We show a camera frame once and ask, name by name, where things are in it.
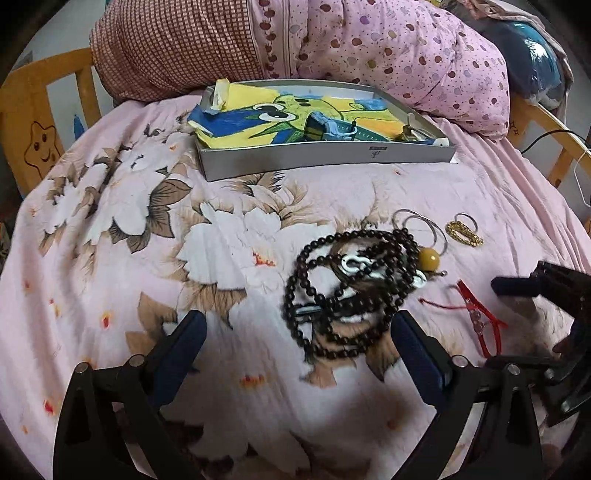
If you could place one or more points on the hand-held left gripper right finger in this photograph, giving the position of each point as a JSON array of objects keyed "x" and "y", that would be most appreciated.
[{"x": 418, "y": 353}]

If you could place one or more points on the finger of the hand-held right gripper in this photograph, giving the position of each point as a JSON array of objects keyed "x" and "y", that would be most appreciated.
[
  {"x": 517, "y": 286},
  {"x": 570, "y": 383}
]

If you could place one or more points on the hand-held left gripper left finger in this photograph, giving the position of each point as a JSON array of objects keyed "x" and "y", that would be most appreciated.
[{"x": 182, "y": 350}]

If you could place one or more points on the silver hoop bangle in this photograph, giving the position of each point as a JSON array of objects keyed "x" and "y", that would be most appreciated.
[
  {"x": 400, "y": 213},
  {"x": 442, "y": 237}
]

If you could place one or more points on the grey cardboard box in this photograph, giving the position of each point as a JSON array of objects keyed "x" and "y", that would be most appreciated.
[{"x": 323, "y": 159}]

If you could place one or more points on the pink floral bed sheet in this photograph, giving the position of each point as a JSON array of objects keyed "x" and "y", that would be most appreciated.
[{"x": 138, "y": 277}]

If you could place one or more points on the white S-shaped pendant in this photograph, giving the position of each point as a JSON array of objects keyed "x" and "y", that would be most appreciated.
[{"x": 347, "y": 265}]

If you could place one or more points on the blue plastic wrapped bundle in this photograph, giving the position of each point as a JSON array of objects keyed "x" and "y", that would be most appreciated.
[{"x": 521, "y": 55}]

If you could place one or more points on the light blue wrist watch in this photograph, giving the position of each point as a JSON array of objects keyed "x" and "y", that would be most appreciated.
[{"x": 316, "y": 127}]

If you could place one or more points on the yellow and blue frog painting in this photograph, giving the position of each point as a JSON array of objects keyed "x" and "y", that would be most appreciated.
[{"x": 240, "y": 99}]

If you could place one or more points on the pink apple print quilt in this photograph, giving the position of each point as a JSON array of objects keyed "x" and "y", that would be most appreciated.
[{"x": 369, "y": 41}]

